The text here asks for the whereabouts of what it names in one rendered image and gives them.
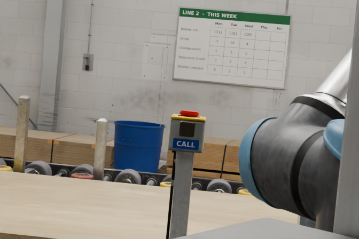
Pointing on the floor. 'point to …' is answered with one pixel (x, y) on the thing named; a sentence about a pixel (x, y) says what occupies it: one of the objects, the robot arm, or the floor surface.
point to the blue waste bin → (138, 145)
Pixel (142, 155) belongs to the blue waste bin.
